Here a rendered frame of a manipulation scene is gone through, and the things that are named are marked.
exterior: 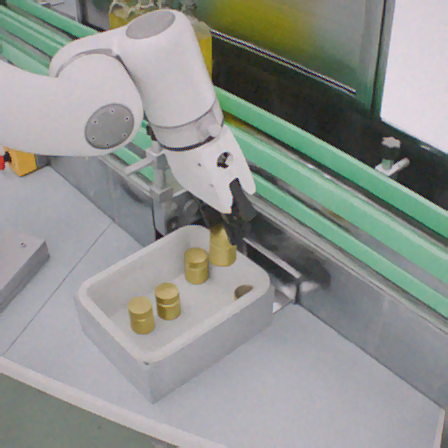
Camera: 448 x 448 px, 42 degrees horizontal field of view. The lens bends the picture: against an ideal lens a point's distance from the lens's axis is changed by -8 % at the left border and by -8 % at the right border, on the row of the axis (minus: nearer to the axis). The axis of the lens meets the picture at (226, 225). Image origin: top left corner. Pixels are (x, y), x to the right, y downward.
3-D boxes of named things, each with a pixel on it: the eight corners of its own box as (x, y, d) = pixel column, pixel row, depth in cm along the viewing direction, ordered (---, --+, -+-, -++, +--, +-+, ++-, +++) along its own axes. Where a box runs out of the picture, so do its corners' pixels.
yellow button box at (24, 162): (48, 165, 121) (43, 135, 117) (17, 180, 118) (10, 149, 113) (34, 152, 125) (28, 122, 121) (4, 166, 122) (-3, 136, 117)
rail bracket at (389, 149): (408, 210, 90) (423, 134, 81) (382, 230, 86) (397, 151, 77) (388, 198, 92) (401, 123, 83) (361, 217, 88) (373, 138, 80)
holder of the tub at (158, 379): (297, 305, 92) (302, 267, 87) (152, 405, 78) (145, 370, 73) (221, 249, 102) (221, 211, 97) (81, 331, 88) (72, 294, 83)
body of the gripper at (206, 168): (244, 113, 63) (267, 189, 71) (184, 85, 69) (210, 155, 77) (188, 156, 60) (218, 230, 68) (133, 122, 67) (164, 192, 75)
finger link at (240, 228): (253, 202, 70) (266, 240, 75) (234, 190, 72) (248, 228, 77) (232, 220, 70) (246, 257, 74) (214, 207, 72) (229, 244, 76)
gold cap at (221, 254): (220, 271, 78) (221, 243, 75) (202, 256, 80) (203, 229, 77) (242, 259, 80) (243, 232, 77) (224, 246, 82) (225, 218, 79)
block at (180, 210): (215, 214, 99) (215, 177, 94) (168, 240, 94) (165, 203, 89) (201, 203, 101) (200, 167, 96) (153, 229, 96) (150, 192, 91)
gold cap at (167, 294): (167, 324, 87) (165, 303, 84) (151, 311, 89) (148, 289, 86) (186, 312, 89) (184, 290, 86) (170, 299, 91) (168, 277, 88)
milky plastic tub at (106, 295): (275, 322, 89) (278, 279, 84) (152, 405, 77) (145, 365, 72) (197, 262, 99) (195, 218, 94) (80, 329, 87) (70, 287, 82)
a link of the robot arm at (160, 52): (46, 91, 52) (33, 50, 59) (89, 173, 60) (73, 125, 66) (197, 19, 53) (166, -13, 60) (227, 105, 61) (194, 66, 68)
